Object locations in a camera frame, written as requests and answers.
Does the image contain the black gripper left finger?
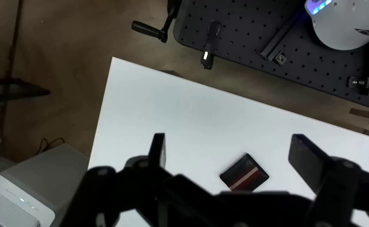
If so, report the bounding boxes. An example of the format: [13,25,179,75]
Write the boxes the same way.
[124,132,167,185]

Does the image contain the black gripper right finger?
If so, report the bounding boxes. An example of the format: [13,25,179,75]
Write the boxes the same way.
[288,133,360,196]

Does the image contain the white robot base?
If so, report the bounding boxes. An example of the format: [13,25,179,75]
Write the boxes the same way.
[305,0,369,50]

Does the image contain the black striped wallet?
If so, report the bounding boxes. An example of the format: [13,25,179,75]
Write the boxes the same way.
[220,153,269,191]

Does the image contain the white grey box appliance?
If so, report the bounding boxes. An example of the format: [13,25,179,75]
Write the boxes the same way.
[0,143,87,227]

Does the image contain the black perforated breadboard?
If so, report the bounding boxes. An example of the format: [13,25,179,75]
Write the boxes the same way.
[173,0,369,107]

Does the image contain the black lever knob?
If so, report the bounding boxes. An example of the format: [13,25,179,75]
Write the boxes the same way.
[201,21,221,69]

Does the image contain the black aluminium rail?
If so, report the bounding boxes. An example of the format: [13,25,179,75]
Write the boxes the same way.
[260,11,303,65]

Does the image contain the black clamp handle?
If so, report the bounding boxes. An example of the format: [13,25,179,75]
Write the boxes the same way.
[131,0,182,42]

